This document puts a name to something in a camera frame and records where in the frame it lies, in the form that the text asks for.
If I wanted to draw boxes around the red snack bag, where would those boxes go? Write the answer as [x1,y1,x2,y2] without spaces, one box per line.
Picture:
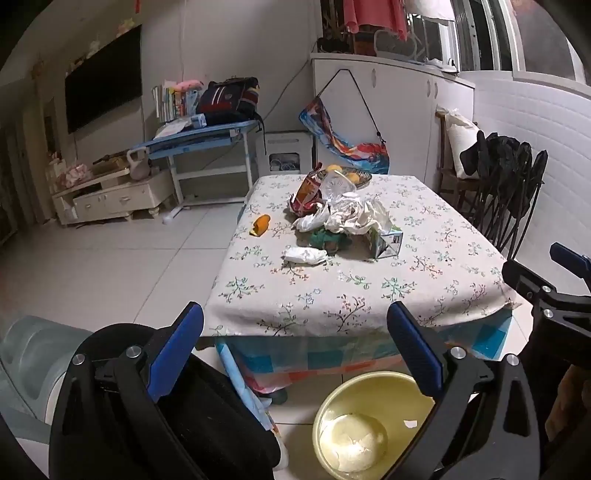
[290,162,326,217]

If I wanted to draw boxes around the white TV cabinet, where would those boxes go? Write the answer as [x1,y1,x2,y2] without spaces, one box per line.
[52,168,176,226]

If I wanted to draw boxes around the white stool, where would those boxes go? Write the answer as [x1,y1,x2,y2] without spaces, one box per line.
[263,130,315,176]

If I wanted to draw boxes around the pink kettlebell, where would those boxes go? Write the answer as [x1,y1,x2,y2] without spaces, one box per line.
[127,149,151,181]

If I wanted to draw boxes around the tissue box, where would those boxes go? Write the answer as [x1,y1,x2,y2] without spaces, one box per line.
[365,225,404,260]

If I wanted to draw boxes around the white plastic bag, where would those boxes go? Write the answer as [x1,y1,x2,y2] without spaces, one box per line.
[292,203,331,233]

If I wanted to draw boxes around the green wrapper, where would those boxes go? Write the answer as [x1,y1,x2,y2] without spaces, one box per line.
[308,228,345,254]

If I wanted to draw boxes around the colourful printed bag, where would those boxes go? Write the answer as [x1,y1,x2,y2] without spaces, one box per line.
[298,68,391,175]

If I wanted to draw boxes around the white tissue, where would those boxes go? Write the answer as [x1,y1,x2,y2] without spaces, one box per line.
[283,246,329,266]

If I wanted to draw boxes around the floral tablecloth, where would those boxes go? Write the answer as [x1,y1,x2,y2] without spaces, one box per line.
[203,173,522,339]

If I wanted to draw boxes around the wooden chair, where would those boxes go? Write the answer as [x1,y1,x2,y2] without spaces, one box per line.
[435,106,481,208]

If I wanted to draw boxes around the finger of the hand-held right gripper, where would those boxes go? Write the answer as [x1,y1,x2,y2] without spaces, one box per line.
[502,261,591,324]
[549,242,591,280]

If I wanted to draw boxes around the white window frame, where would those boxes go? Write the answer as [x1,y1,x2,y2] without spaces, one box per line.
[406,0,591,84]

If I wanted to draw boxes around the pink hanging garment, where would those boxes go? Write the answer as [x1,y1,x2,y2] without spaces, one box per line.
[344,0,409,42]

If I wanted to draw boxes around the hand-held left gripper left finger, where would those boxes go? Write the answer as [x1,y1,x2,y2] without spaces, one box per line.
[48,302,205,480]

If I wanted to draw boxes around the yellow plastic bin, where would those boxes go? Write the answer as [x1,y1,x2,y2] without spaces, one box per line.
[312,370,437,480]

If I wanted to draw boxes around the white paper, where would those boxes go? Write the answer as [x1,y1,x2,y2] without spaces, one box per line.
[323,191,393,236]

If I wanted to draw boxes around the black clothes on chair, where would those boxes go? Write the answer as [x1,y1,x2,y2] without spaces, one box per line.
[459,131,549,261]

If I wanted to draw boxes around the row of books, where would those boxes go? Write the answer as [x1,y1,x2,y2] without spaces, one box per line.
[152,80,199,123]

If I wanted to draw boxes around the blue desk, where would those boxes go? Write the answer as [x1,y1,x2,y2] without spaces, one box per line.
[127,119,259,210]

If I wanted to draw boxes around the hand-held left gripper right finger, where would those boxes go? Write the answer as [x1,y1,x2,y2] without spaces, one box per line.
[383,302,541,480]

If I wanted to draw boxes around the woven fruit basket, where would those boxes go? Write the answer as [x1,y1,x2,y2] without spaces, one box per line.
[321,166,373,191]

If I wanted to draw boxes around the clear plastic container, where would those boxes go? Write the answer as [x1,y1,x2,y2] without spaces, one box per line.
[318,172,357,204]

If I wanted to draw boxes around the pale plastic bag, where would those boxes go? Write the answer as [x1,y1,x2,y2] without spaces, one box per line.
[318,412,389,472]

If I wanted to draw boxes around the white papers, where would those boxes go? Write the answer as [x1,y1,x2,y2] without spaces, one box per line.
[154,117,199,139]

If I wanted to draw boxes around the white pillow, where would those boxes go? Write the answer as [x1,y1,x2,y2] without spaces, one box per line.
[443,108,481,180]

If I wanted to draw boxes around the pink white bundle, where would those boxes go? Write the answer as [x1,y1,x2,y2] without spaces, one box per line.
[55,159,90,190]

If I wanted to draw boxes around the dark backpack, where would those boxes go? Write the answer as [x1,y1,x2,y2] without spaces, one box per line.
[196,77,260,127]

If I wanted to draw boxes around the black television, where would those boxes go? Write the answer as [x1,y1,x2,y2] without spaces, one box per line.
[64,24,143,136]

